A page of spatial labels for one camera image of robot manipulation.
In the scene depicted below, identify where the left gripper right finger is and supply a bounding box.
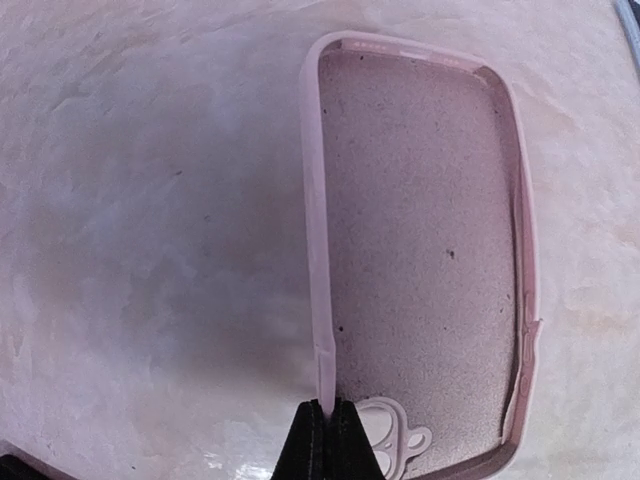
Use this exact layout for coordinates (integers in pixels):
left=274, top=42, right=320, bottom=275
left=324, top=399, right=384, bottom=480

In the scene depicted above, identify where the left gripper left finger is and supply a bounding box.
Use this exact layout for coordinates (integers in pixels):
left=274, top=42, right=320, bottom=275
left=271, top=400, right=326, bottom=480

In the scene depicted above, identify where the pink clear phone case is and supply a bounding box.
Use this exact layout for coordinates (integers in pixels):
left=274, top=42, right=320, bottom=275
left=300, top=31, right=540, bottom=479

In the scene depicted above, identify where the black phone case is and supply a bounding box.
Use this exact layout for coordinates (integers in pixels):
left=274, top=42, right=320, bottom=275
left=0, top=440, right=74, bottom=480

